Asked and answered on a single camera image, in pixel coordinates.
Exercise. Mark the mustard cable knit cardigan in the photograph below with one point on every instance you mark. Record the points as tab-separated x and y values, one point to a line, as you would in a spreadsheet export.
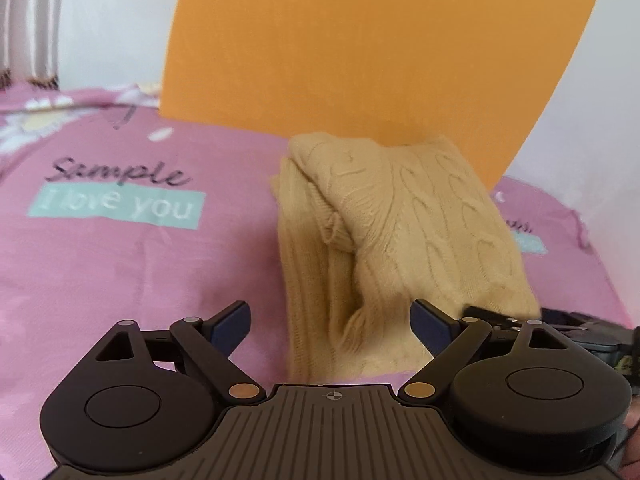
364	231

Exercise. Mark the beige patterned curtain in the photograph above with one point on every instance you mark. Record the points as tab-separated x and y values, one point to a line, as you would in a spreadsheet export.
29	42

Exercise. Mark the pink floral bed sheet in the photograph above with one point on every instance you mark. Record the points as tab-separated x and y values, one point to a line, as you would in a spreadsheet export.
116	223

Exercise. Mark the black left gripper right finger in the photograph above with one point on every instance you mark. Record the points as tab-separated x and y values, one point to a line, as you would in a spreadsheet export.
452	344

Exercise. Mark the orange board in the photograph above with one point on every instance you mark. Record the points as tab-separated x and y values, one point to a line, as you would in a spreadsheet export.
479	72

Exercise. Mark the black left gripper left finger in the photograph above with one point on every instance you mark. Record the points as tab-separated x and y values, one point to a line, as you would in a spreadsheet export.
206	347

